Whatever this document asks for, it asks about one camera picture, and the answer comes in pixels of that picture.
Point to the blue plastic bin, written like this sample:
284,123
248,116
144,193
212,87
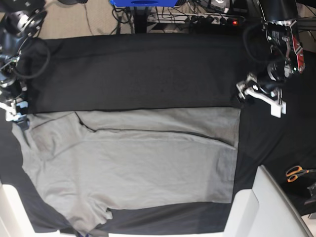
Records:
143,3

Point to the white bin left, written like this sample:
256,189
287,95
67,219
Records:
14,221

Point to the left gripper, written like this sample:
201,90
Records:
269,91

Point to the grey T-shirt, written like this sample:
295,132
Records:
86,164

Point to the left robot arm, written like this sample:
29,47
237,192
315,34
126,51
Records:
279,23

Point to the white bin right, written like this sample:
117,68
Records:
264,211

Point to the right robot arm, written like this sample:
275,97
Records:
21,21

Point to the black table leg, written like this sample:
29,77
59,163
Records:
140,16

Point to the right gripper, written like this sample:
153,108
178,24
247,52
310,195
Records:
13,99

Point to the dark metal object right edge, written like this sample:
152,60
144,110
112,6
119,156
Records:
312,191

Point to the power strip with red light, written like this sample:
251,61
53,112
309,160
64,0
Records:
212,18

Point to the white bin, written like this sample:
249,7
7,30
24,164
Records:
264,211
14,221

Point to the orange handled scissors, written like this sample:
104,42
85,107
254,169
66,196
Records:
297,171

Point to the black tablecloth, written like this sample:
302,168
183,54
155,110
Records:
125,72

